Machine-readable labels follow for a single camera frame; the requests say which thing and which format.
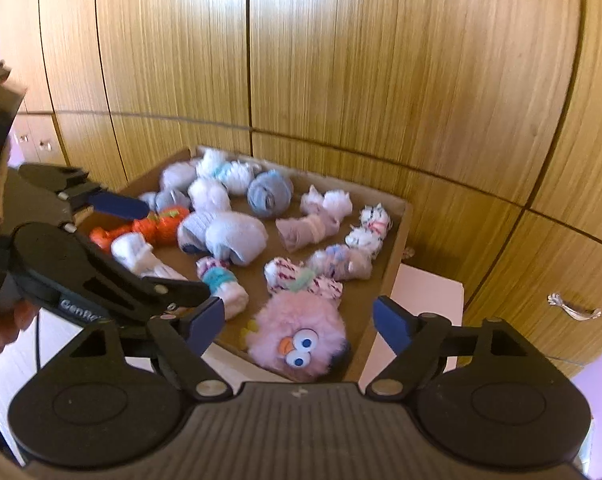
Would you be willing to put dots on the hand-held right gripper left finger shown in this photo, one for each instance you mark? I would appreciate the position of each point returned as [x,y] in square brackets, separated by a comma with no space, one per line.
[208,322]

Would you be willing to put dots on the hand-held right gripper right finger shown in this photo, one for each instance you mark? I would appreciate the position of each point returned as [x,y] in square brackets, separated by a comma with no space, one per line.
[391,325]

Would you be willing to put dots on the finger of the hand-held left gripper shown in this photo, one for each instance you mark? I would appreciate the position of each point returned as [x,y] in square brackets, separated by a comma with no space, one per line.
[116,205]
[176,292]

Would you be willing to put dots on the orange knitted sock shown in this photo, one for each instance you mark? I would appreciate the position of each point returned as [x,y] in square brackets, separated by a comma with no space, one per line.
[103,236]
[163,225]

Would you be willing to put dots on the pale grey sock bundle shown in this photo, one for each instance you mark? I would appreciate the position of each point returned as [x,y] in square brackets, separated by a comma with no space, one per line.
[176,175]

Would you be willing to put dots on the brown cardboard box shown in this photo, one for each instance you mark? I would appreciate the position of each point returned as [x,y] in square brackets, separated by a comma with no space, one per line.
[398,255]

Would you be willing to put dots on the large light blue sock bundle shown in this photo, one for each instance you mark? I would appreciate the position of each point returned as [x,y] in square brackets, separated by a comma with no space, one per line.
[226,237]

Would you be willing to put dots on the pink fluffy toy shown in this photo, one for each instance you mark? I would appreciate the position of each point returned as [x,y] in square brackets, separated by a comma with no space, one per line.
[291,320]

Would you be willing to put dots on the pastel blue pink sock bundle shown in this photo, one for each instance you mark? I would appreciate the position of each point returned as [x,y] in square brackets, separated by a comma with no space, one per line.
[338,260]

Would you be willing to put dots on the white sock black pattern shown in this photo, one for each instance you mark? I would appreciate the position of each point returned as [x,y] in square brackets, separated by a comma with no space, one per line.
[376,219]
[365,242]

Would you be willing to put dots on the pink striped sock green cuff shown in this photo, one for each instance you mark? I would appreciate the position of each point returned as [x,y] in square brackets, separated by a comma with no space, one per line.
[301,280]

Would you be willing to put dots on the white sock light blue band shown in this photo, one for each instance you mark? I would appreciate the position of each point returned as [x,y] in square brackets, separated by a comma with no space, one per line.
[226,170]

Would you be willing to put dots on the lilac sock bundle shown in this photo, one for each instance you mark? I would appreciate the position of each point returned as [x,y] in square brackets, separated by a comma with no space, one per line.
[306,230]

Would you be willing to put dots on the white fluffy sock bundle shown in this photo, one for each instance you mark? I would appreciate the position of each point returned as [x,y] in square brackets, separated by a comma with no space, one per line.
[331,202]

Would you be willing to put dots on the blue-grey sock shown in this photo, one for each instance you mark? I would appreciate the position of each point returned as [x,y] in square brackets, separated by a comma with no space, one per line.
[270,192]

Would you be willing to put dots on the person's left hand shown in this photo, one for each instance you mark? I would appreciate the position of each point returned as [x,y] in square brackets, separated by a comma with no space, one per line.
[3,327]

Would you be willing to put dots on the wooden wardrobe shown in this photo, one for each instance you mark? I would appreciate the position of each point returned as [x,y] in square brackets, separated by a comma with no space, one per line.
[331,60]

